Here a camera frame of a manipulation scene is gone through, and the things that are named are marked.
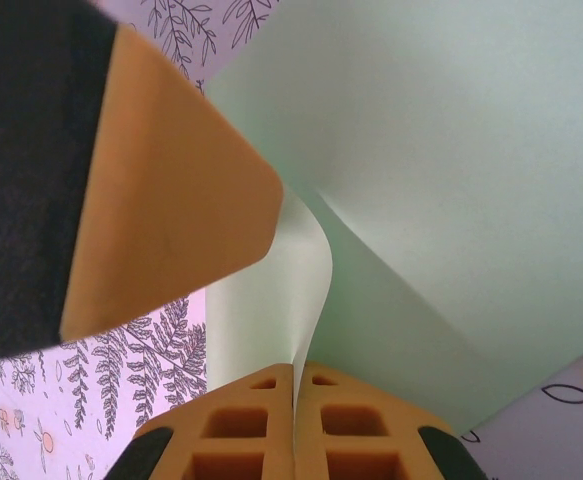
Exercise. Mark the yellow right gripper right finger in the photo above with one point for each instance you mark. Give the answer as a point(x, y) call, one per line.
point(361, 435)

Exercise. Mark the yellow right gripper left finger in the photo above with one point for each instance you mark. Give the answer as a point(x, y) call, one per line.
point(231, 430)

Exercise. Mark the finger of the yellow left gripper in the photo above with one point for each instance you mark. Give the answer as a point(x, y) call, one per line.
point(146, 200)

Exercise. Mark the light green paper sheet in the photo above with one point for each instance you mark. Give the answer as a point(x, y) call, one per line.
point(446, 175)

